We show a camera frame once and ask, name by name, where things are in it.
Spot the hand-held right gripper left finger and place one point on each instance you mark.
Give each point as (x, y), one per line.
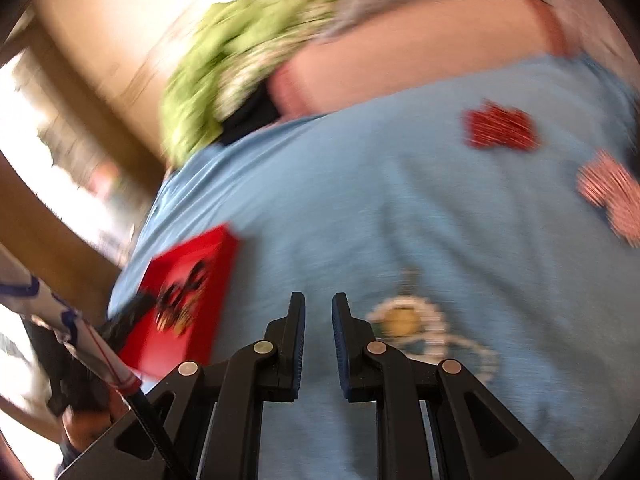
(298, 340)

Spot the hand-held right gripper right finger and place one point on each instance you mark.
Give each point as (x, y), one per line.
(340, 340)

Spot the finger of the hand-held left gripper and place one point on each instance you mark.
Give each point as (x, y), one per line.
(130, 320)

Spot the red jewelry box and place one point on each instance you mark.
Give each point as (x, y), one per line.
(205, 260)

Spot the white blue printed cloth sleeve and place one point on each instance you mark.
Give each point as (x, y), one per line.
(55, 310)

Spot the blue blanket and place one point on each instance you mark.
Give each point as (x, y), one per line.
(350, 185)

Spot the dark red dotted scrunchie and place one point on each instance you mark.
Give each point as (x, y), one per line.
(500, 127)

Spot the green floral blanket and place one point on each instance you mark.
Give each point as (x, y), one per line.
(225, 60)

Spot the pink pillow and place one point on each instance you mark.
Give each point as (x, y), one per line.
(400, 65)

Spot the red white checked scrunchie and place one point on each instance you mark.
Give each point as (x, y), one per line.
(610, 195)

